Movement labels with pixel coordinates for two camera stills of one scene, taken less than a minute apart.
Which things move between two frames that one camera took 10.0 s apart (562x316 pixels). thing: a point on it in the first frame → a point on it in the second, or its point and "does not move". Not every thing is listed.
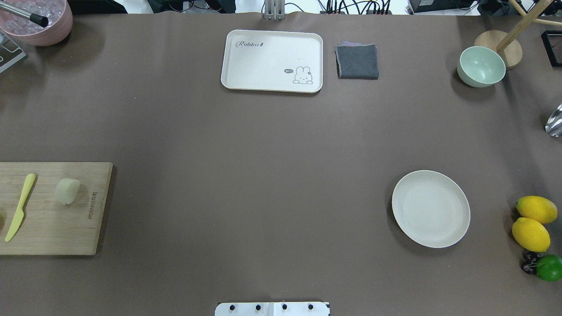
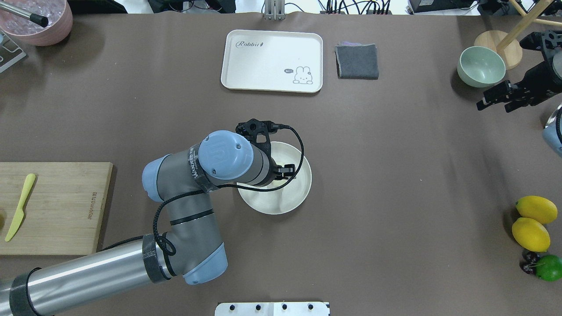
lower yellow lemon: (531, 235) does not move
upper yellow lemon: (542, 210) does not move
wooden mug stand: (511, 51) does not move
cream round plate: (431, 208) → (279, 202)
